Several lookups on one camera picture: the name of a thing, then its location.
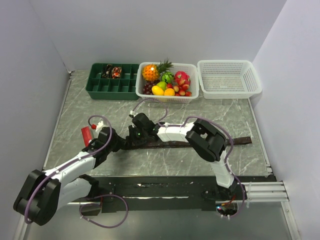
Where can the toy purple grapes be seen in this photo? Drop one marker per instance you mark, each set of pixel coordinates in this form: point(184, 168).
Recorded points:
point(147, 89)

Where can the white fruit basket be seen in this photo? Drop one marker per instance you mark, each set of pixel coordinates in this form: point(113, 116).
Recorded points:
point(192, 90)

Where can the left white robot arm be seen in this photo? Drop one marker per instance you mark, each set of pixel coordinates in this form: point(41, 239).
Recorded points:
point(45, 192)

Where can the toy yellow mango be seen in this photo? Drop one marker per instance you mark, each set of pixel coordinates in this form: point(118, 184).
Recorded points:
point(157, 91)

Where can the aluminium frame rail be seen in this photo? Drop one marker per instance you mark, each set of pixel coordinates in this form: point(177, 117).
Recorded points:
point(266, 192)

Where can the red patterned rolled tie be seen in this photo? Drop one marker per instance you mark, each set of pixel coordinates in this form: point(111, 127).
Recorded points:
point(116, 72)

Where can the toy orange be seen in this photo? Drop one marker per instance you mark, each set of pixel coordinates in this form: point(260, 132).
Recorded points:
point(169, 92)

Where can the dark rolled tie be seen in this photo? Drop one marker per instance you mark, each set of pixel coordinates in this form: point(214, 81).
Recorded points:
point(106, 71)

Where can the toy strawberry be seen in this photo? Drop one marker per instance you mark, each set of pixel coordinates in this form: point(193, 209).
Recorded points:
point(182, 93)

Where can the red toothpaste box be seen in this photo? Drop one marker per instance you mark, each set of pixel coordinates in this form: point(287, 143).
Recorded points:
point(86, 135)

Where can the toy green apple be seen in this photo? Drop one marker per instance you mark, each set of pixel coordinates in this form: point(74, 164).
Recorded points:
point(162, 85)

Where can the toy dragon fruit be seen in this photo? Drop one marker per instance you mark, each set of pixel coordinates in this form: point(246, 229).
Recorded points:
point(182, 78)

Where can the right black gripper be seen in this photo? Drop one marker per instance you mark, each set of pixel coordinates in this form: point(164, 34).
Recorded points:
point(132, 138)

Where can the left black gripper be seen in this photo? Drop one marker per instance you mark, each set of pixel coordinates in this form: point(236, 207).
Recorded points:
point(120, 141)

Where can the green compartment tray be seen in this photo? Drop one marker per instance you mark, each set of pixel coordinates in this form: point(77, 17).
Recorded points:
point(123, 88)

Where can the toy watermelon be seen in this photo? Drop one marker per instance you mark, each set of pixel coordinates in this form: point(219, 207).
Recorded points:
point(167, 77)

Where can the empty white basket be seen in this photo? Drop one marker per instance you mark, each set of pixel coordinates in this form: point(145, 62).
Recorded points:
point(228, 79)

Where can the toy pineapple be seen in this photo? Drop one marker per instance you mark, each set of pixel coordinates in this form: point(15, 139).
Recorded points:
point(152, 72)

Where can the brown floral necktie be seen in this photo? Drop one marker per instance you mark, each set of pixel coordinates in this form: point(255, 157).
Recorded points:
point(180, 144)

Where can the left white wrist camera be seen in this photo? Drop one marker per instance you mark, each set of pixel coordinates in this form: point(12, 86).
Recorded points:
point(98, 127)

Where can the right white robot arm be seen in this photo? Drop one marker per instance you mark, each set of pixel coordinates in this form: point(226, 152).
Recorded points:
point(201, 135)

